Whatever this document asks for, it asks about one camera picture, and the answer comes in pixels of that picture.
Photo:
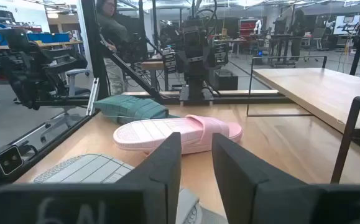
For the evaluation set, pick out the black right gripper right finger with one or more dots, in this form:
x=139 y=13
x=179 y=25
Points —
x=245 y=193

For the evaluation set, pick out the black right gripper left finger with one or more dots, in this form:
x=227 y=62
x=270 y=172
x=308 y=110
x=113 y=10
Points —
x=155 y=186

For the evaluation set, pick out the pink slide sandal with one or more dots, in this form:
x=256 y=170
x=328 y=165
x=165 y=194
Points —
x=167 y=132

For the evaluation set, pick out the grey slide sandal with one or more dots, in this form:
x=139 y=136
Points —
x=86 y=168

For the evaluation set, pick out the green slide sandal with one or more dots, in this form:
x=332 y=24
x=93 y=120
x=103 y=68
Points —
x=130 y=107

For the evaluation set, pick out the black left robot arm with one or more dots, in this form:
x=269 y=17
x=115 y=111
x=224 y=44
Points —
x=195 y=62

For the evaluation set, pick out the black box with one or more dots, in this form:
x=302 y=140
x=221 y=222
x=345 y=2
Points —
x=226 y=80

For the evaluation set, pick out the white office chair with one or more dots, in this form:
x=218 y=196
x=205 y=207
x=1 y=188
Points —
x=72 y=84

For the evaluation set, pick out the person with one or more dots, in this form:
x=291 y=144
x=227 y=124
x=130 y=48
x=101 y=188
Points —
x=111 y=31
x=298 y=31

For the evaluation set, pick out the red cabinet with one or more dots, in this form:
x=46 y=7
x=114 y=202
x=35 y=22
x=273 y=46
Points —
x=247 y=27

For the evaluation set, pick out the black background machine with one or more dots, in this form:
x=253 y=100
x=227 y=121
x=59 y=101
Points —
x=27 y=68

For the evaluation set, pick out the blue storage bins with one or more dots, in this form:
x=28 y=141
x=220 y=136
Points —
x=46 y=37

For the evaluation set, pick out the computer monitor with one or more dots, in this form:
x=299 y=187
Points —
x=347 y=24

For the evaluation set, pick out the wooden shelf with black frame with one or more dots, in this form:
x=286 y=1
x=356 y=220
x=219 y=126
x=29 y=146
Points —
x=307 y=84

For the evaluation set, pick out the black table-level camera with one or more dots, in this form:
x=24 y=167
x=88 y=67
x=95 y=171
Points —
x=8 y=160

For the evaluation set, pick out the black aluminium rig frame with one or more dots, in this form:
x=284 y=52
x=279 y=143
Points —
x=94 y=46

